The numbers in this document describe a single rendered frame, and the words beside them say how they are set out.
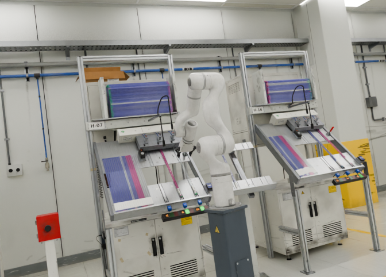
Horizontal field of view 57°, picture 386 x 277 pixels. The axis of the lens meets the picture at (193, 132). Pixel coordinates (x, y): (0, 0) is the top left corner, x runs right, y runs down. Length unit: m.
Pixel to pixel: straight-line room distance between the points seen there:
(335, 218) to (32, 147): 3.19
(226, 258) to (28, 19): 3.50
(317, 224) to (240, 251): 1.45
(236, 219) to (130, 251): 0.95
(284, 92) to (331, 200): 1.09
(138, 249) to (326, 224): 1.73
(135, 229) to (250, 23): 3.62
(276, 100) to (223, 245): 1.72
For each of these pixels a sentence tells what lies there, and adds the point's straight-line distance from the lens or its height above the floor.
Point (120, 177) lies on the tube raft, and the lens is 2.53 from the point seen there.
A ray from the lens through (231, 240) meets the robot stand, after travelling 2.05.
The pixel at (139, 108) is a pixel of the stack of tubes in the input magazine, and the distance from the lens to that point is 2.84.
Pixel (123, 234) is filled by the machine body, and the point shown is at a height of 0.53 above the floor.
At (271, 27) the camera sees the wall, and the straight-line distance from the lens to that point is 5.56.
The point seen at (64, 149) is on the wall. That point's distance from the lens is 4.25.
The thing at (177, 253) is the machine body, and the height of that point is 0.30.
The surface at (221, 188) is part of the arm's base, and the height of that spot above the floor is 0.81.
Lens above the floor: 1.04
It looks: 3 degrees up
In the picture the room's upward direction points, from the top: 8 degrees counter-clockwise
